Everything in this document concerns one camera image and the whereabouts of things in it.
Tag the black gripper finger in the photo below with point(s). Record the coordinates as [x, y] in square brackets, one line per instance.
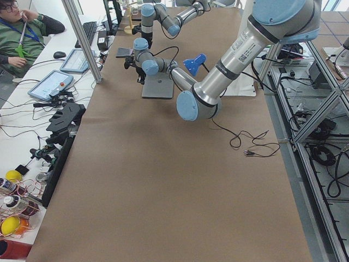
[141, 80]

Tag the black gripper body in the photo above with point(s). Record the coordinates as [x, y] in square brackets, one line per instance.
[146, 37]
[140, 70]

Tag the grey laptop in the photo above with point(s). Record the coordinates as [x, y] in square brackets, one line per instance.
[157, 87]

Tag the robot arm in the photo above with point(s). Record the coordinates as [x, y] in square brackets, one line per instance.
[172, 25]
[270, 22]

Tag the wooden mug tree stand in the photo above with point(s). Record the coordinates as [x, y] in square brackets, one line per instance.
[129, 9]

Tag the folded grey cloth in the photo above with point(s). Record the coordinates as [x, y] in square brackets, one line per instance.
[123, 52]

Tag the black keyboard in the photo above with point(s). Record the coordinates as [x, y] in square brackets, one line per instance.
[90, 30]

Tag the blue desk lamp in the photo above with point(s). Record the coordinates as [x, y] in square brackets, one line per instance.
[193, 64]

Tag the teach pendant tablet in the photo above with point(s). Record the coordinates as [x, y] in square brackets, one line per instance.
[51, 85]
[75, 62]

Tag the black computer mouse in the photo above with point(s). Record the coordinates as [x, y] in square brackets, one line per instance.
[59, 54]

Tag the seated person green shirt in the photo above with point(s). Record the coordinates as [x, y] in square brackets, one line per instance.
[22, 37]

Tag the white label bottle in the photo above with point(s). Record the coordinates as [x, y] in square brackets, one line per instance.
[7, 187]

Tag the orange fruit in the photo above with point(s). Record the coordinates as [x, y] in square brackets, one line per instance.
[21, 225]

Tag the yellow lemon near rack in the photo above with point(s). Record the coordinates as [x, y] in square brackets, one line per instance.
[10, 225]

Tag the aluminium frame post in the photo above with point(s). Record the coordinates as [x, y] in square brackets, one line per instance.
[74, 19]

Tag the copper wire rack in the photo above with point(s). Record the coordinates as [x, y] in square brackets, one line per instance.
[22, 205]

